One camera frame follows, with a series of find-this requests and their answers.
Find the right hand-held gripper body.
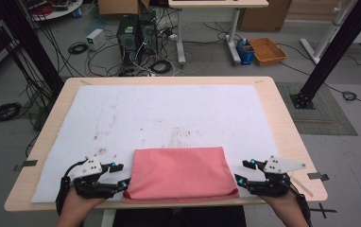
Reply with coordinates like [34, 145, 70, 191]
[249, 154, 307, 199]

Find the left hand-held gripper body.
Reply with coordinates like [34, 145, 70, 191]
[68, 156, 120, 201]

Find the pink tank top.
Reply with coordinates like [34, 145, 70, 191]
[122, 146, 241, 204]

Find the person's left hand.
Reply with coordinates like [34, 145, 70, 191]
[59, 187, 108, 219]

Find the person's right hand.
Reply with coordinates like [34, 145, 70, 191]
[258, 190, 300, 219]

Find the thin wooden stick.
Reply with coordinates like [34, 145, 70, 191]
[291, 177, 315, 198]

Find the white table leg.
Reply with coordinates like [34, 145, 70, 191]
[100, 208, 117, 227]

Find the black tape strip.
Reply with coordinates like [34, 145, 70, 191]
[307, 171, 330, 183]
[12, 159, 39, 172]

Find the black tape cross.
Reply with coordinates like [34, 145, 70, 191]
[309, 202, 338, 219]

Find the white table mat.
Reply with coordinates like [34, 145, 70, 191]
[30, 83, 294, 204]

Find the person's dark clothing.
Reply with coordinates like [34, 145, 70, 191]
[112, 205, 248, 227]

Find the grey floor mat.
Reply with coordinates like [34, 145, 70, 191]
[275, 81, 358, 137]

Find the blue box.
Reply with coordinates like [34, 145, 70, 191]
[235, 38, 255, 66]

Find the wooden tray on floor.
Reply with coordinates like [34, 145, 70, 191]
[248, 37, 288, 67]

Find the black computer tower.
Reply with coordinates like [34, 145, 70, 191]
[137, 9, 159, 57]
[116, 15, 139, 66]

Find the small white device box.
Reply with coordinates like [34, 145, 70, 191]
[86, 28, 107, 52]

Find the white metal stand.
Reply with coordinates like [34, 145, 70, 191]
[299, 0, 359, 65]

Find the large cardboard box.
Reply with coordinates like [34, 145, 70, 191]
[237, 0, 293, 33]

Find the white desk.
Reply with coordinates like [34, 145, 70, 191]
[167, 0, 269, 66]

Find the round white table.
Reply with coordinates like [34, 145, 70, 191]
[20, 0, 84, 22]

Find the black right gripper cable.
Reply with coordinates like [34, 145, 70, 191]
[289, 184, 314, 227]

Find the large black cable coil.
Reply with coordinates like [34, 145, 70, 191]
[0, 101, 23, 124]

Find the small black cable coil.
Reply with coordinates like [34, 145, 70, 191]
[341, 90, 358, 102]

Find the black metal frame post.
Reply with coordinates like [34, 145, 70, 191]
[0, 0, 65, 97]
[289, 0, 361, 111]

